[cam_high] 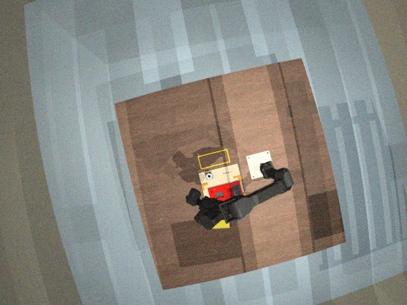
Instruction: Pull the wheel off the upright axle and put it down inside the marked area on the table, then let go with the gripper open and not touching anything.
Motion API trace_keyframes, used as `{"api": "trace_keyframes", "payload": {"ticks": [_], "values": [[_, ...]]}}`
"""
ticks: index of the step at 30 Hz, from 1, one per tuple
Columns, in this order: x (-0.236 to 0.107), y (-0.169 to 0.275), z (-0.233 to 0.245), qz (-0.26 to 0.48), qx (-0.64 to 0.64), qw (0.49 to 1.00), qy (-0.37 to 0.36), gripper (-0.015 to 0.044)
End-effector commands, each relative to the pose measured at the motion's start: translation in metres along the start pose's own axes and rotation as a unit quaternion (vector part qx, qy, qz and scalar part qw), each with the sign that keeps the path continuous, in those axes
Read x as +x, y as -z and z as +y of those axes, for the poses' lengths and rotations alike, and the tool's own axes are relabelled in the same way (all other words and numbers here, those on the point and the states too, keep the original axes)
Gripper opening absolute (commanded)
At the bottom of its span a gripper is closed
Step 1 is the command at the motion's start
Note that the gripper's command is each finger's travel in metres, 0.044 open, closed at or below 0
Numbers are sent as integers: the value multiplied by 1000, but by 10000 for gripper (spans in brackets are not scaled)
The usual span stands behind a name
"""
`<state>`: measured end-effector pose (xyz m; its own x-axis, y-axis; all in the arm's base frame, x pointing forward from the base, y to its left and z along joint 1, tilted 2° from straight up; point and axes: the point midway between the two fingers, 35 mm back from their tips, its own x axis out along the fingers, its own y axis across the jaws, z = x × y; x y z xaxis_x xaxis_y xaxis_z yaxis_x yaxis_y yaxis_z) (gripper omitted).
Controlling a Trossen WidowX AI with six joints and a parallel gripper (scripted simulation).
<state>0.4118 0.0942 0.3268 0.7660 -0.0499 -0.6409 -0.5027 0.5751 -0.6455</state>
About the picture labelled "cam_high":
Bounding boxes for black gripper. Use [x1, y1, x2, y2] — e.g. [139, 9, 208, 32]
[185, 188, 217, 211]

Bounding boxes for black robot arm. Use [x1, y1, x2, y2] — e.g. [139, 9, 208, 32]
[194, 161, 294, 230]

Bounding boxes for yellow block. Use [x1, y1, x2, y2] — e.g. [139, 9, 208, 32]
[213, 220, 230, 229]

